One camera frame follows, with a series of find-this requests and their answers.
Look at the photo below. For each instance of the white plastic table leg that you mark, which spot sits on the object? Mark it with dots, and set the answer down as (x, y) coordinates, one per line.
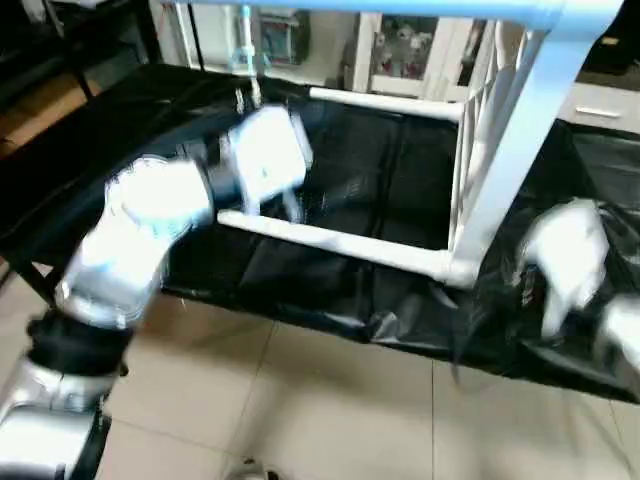
(390, 102)
(330, 240)
(400, 8)

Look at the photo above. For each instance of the black work mat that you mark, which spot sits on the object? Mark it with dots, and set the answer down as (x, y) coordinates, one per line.
(100, 130)

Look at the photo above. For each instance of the white glass door cabinet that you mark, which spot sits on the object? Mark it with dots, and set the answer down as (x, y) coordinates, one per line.
(400, 55)

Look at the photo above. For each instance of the black metal bench leg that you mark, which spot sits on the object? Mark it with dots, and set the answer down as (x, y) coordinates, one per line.
(30, 280)

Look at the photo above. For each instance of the white drawer unit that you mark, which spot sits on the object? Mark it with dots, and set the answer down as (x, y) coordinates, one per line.
(600, 105)

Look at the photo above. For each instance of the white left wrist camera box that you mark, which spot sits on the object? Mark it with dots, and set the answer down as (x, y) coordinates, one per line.
(270, 160)

